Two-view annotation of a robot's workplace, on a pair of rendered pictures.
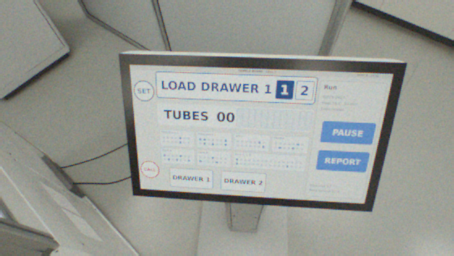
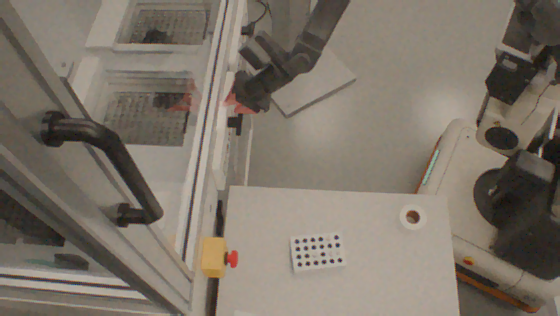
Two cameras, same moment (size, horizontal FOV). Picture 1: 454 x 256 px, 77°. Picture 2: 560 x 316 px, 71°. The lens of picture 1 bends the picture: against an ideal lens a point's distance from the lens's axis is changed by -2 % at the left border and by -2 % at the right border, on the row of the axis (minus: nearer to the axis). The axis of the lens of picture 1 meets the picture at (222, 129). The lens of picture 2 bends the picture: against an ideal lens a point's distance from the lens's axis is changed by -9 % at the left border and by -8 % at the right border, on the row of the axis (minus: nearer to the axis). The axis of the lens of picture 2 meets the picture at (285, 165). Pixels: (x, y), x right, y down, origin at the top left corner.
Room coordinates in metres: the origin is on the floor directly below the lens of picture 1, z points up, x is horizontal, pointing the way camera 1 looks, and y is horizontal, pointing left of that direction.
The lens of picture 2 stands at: (-0.79, 1.06, 1.78)
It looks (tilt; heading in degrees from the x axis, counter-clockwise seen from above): 62 degrees down; 315
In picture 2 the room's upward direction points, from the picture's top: 2 degrees clockwise
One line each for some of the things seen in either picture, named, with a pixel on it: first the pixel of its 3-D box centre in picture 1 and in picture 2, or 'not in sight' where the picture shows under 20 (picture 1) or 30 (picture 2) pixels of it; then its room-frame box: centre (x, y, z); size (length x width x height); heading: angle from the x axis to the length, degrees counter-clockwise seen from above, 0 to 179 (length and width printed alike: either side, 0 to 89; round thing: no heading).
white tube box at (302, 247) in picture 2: not in sight; (317, 253); (-0.64, 0.79, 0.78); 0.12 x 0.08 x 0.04; 53
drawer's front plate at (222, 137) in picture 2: not in sight; (225, 129); (-0.27, 0.76, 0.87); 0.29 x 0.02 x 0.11; 134
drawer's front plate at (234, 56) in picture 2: not in sight; (238, 38); (-0.05, 0.53, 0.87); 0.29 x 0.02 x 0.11; 134
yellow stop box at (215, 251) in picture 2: not in sight; (216, 257); (-0.51, 0.98, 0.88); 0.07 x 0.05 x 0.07; 134
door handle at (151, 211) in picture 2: not in sight; (118, 181); (-0.58, 1.05, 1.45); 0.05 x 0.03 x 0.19; 44
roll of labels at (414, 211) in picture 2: not in sight; (410, 219); (-0.74, 0.55, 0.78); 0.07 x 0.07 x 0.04
